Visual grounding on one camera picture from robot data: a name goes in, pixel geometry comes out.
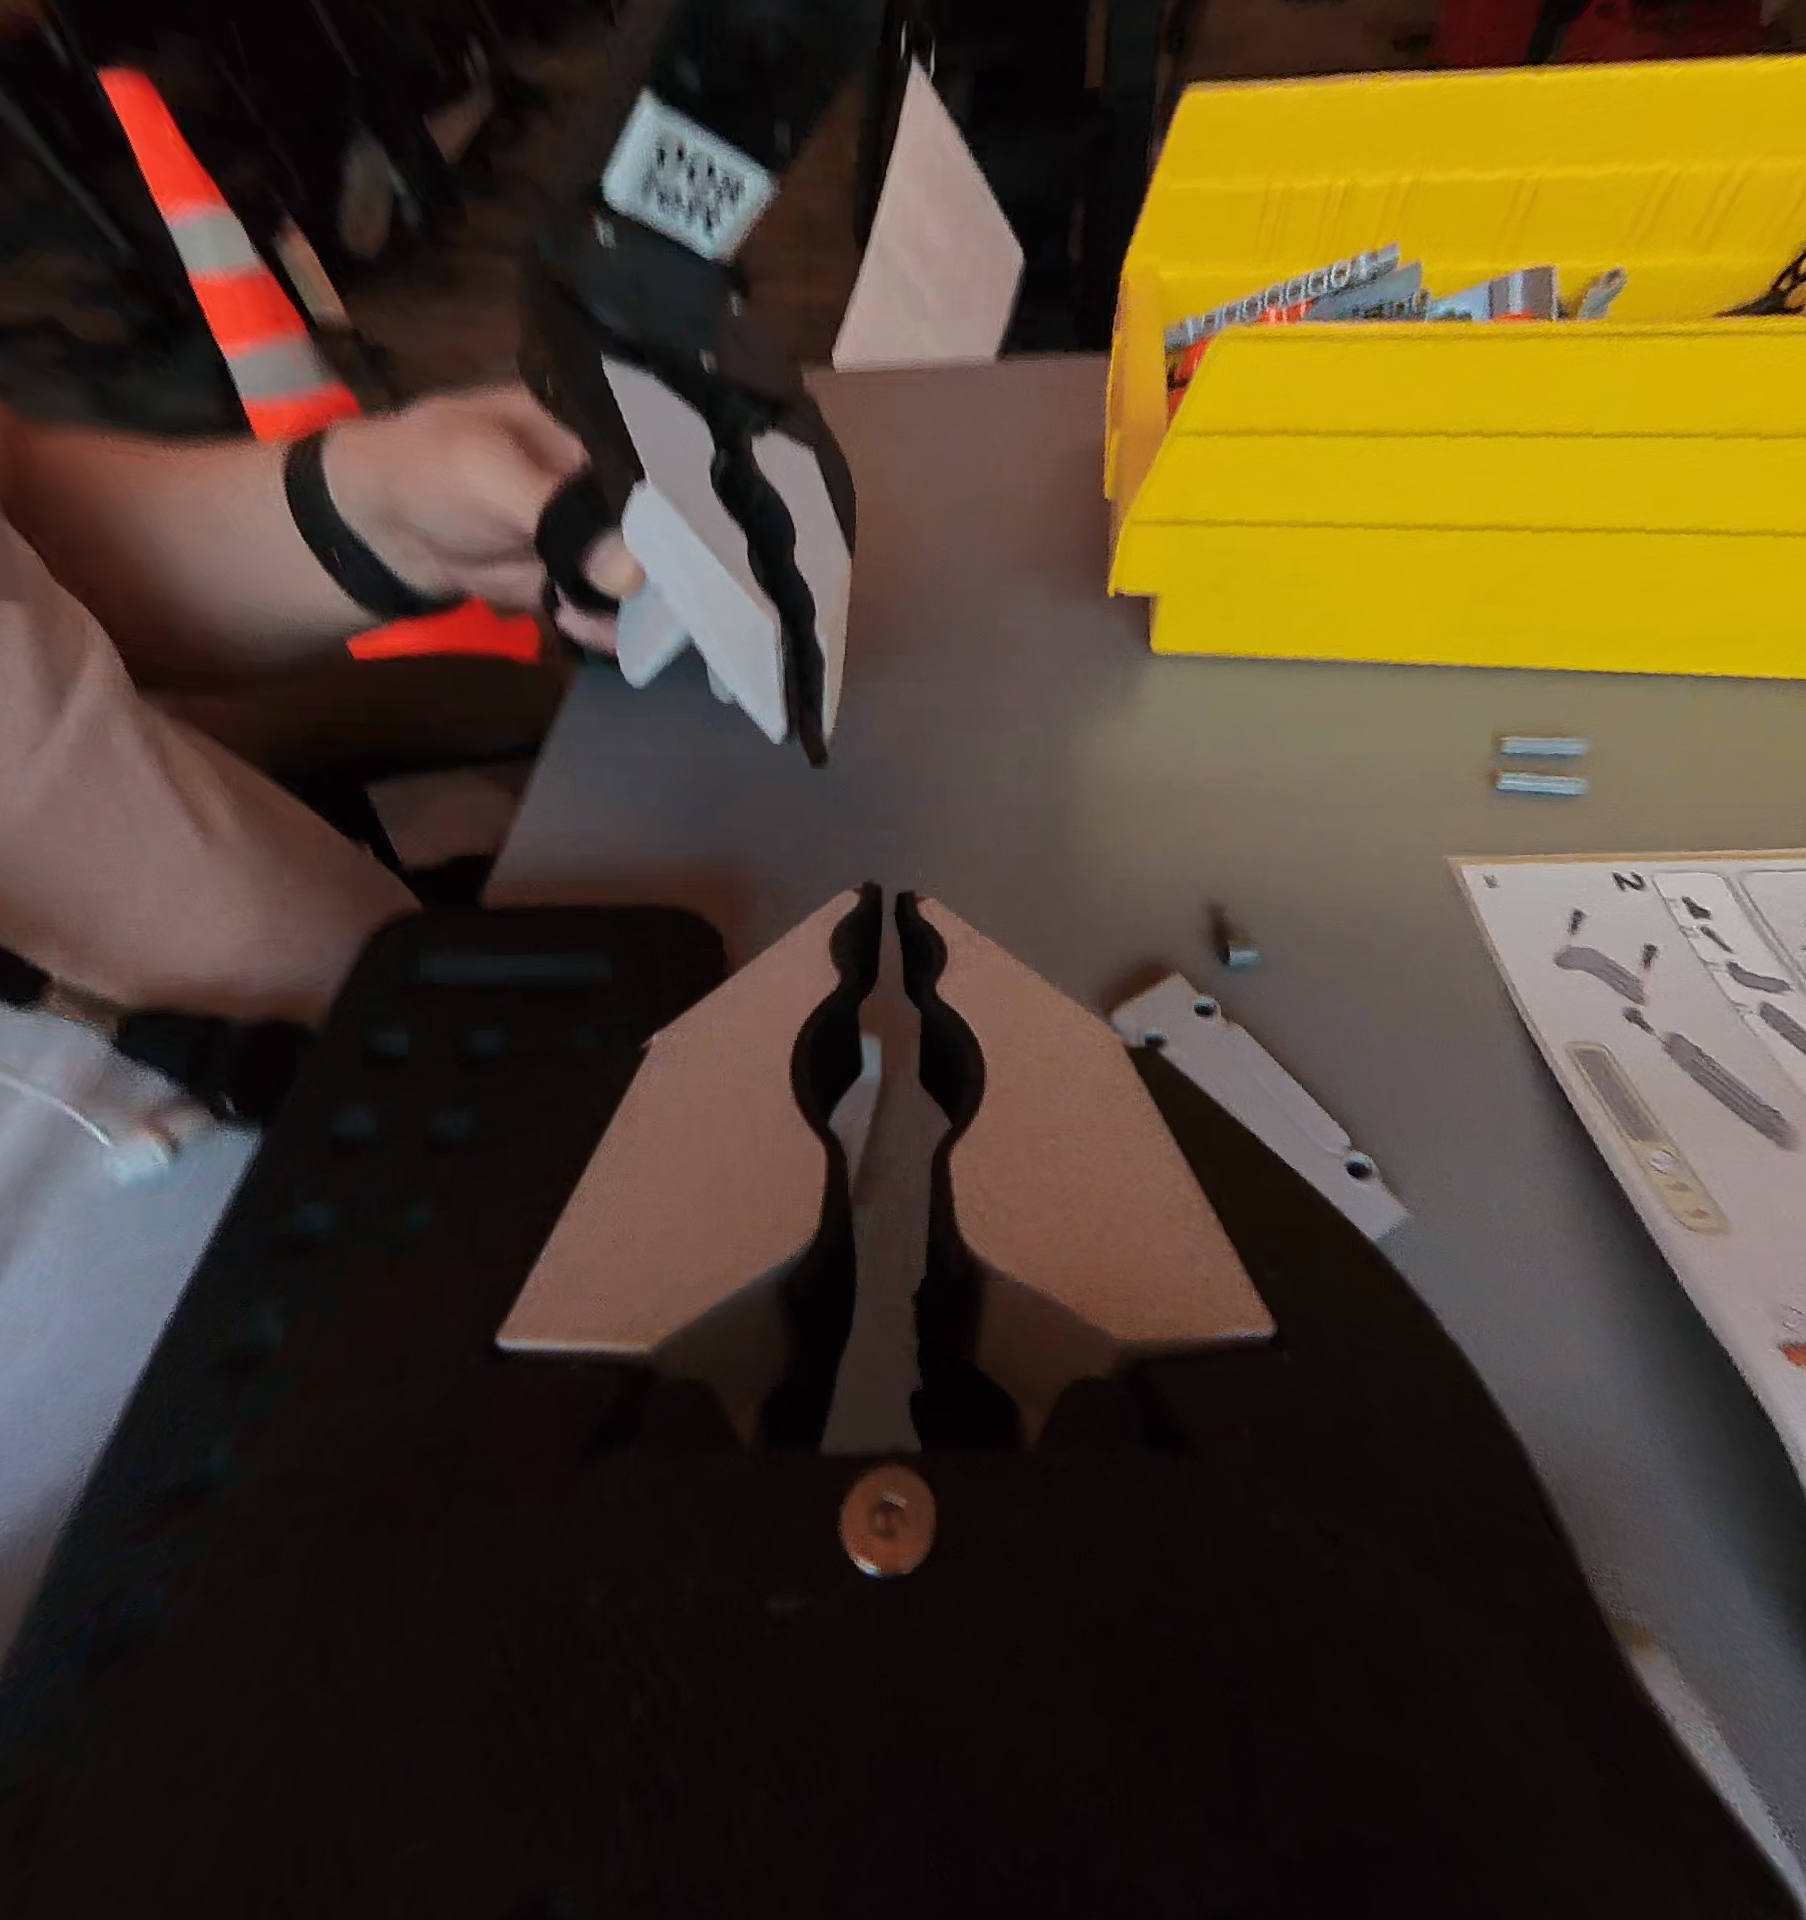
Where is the person's left hand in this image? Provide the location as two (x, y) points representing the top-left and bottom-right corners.
(326, 386), (648, 662)

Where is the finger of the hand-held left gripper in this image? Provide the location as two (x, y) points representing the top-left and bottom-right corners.
(737, 411), (859, 736)
(600, 355), (833, 769)

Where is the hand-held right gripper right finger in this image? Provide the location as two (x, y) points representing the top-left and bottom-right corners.
(896, 891), (1280, 1456)

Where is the instruction booklet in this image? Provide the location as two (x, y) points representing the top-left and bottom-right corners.
(1450, 847), (1806, 1712)

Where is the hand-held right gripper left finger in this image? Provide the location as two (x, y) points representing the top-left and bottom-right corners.
(496, 881), (888, 1456)

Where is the orange traffic cone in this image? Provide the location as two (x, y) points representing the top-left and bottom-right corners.
(94, 66), (545, 664)

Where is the pale flat panel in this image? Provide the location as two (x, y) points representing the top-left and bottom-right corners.
(833, 56), (1029, 371)

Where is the black strap with buckle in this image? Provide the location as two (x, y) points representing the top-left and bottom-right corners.
(0, 914), (313, 1129)

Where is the person's left forearm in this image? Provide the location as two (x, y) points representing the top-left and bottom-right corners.
(0, 359), (410, 1028)

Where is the white cord toggle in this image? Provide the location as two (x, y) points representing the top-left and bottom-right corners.
(99, 1102), (217, 1190)

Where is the pile of grey orange blocks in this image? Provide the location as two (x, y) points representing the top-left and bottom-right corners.
(1160, 243), (1629, 422)

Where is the yellow parts bin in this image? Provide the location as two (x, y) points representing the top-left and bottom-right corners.
(1101, 49), (1806, 685)

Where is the black wristband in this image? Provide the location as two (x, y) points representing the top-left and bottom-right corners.
(282, 426), (448, 624)

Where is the grey desk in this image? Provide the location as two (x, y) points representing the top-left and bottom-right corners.
(484, 352), (1806, 1920)

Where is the grey beam plate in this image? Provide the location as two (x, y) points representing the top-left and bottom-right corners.
(1111, 969), (1410, 1241)

